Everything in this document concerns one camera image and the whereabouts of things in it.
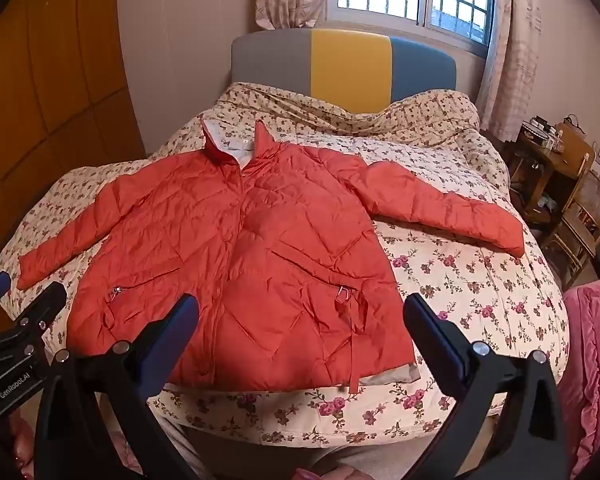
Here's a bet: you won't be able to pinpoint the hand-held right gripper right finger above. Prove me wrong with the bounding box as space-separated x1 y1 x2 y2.
402 293 566 480

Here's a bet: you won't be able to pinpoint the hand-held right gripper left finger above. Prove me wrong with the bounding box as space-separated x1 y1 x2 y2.
34 293 201 480

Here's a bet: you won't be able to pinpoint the orange puffer jacket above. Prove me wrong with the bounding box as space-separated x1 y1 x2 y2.
17 120 526 397

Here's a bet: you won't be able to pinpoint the floral bedspread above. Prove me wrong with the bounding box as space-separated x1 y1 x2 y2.
0 81 571 448

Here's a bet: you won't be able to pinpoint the person's grey pants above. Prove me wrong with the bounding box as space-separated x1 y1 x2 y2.
155 410 446 480

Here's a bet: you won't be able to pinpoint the pink quilted cloth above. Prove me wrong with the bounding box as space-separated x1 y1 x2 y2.
562 272 600 478

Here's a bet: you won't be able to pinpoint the wooden side table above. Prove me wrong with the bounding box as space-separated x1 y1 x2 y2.
505 127 563 211
522 122 597 221

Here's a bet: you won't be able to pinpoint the wooden chair with woven back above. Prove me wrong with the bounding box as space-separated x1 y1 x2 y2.
547 170 600 277

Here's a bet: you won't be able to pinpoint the wooden wardrobe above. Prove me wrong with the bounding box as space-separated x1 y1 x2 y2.
0 0 148 291

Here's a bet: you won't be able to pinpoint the grey pillow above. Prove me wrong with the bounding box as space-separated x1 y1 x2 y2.
230 28 457 113

